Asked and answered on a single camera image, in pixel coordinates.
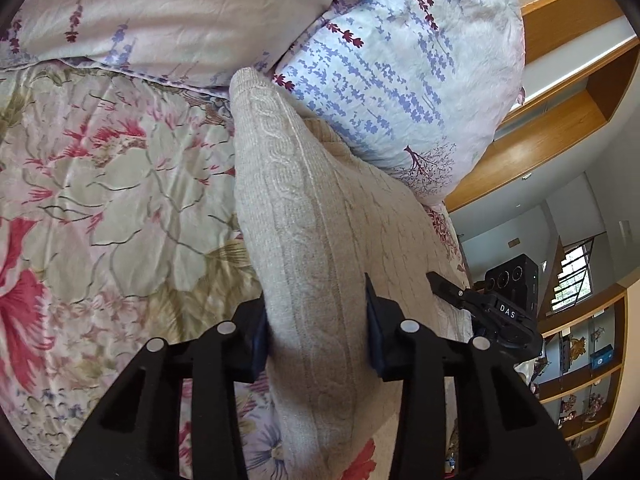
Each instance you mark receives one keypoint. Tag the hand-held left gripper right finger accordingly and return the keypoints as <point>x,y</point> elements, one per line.
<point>375,332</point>

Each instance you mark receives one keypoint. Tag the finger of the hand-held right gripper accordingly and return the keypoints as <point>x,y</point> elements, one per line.
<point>447,287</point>

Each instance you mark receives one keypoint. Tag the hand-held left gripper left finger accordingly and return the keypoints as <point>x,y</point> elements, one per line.
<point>257,341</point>

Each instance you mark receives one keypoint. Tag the barred window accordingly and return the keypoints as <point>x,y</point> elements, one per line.
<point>572,277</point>

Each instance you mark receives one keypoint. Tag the wooden bookshelf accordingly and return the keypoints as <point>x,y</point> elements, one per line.
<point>590,360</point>

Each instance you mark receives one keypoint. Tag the floral bedspread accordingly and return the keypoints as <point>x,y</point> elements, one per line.
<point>110,220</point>

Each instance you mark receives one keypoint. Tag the blue floral pillow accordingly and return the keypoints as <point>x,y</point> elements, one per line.
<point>415,85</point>

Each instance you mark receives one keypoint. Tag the pink floral pillow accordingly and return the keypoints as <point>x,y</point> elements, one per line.
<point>175,10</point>

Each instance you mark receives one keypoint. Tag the wooden headboard frame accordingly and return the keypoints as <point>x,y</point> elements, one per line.
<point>565,125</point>

